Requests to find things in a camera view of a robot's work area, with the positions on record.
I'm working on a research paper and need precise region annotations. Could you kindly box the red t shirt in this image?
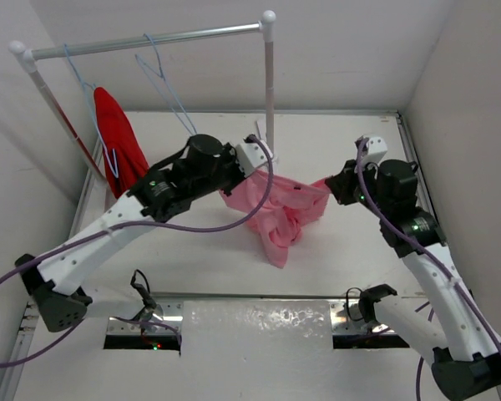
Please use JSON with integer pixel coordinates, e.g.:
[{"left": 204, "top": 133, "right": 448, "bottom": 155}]
[{"left": 94, "top": 87, "right": 149, "bottom": 198}]

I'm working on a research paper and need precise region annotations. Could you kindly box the black base cable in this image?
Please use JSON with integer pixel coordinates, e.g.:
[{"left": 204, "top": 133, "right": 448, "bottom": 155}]
[
  {"left": 129, "top": 269, "right": 158, "bottom": 312},
  {"left": 344, "top": 284, "right": 397, "bottom": 335}
]

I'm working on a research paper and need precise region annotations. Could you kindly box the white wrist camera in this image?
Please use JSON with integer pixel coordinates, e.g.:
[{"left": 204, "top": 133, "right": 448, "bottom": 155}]
[
  {"left": 235, "top": 135, "right": 275, "bottom": 178},
  {"left": 355, "top": 136, "right": 388, "bottom": 165}
]

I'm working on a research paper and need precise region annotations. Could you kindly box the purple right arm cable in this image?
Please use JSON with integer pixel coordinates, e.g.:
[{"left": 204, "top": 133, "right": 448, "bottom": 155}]
[{"left": 356, "top": 140, "right": 501, "bottom": 401}]

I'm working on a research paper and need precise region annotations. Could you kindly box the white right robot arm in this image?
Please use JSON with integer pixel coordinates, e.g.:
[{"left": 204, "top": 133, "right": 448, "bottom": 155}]
[{"left": 325, "top": 160, "right": 501, "bottom": 400}]

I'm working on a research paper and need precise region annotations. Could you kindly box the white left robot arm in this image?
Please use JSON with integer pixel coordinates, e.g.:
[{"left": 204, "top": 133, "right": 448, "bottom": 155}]
[{"left": 14, "top": 134, "right": 259, "bottom": 332}]

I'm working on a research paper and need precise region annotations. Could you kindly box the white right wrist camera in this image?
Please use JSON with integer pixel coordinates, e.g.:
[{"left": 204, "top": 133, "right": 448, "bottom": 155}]
[{"left": 355, "top": 136, "right": 388, "bottom": 165}]

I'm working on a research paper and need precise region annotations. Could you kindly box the pink t shirt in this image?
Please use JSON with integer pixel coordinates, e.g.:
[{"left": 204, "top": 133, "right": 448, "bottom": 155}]
[{"left": 220, "top": 170, "right": 331, "bottom": 268}]

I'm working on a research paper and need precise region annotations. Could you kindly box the metal base plate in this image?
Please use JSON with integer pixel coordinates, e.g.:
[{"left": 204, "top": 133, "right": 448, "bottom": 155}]
[
  {"left": 329, "top": 299, "right": 395, "bottom": 336},
  {"left": 106, "top": 298, "right": 184, "bottom": 337}
]

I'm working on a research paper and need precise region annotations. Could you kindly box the black right base cable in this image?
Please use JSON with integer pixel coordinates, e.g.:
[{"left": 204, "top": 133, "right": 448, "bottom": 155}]
[{"left": 344, "top": 284, "right": 397, "bottom": 335}]

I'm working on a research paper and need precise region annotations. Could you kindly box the black left base cable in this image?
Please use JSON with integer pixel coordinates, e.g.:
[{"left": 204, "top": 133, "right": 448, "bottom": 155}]
[{"left": 129, "top": 269, "right": 158, "bottom": 312}]

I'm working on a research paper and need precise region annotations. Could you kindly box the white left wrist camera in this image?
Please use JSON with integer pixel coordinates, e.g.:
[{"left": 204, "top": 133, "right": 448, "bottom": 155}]
[{"left": 235, "top": 135, "right": 275, "bottom": 178}]

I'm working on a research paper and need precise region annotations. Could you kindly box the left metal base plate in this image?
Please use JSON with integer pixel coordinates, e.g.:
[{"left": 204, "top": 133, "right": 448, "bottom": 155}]
[{"left": 106, "top": 298, "right": 184, "bottom": 337}]

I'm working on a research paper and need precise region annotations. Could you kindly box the light blue wire hanger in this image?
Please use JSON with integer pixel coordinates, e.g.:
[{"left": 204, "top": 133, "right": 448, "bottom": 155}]
[{"left": 134, "top": 33, "right": 198, "bottom": 136}]

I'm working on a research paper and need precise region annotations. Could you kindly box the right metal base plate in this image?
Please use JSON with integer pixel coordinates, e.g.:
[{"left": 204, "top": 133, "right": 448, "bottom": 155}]
[{"left": 329, "top": 299, "right": 395, "bottom": 336}]

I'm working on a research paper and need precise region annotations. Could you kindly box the white clothes rack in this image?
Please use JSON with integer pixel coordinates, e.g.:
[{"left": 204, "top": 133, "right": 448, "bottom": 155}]
[{"left": 7, "top": 9, "right": 281, "bottom": 185}]

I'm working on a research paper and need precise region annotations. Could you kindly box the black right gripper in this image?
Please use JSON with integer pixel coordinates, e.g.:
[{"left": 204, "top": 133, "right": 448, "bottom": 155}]
[{"left": 326, "top": 157, "right": 390, "bottom": 217}]

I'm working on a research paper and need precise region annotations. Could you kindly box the light blue hanger with shirt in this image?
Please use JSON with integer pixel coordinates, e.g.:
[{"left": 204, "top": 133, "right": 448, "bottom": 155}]
[{"left": 63, "top": 43, "right": 119, "bottom": 179}]

